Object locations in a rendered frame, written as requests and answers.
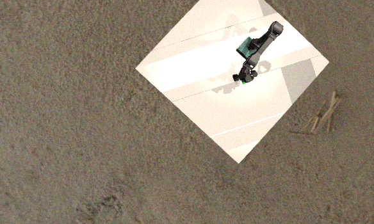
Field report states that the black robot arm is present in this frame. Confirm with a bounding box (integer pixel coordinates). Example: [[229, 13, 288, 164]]
[[238, 21, 284, 83]]

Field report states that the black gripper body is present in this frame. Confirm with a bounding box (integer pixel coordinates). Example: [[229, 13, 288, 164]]
[[232, 70, 258, 81]]

